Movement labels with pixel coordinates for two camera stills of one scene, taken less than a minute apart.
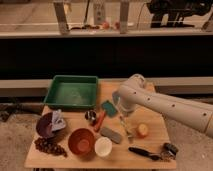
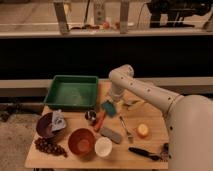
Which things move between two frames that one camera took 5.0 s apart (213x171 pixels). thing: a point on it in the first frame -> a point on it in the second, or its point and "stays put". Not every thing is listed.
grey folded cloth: x=58 y=122 stays put
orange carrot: x=100 y=120 stays put
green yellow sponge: x=110 y=109 stays put
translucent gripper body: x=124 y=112 -> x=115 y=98
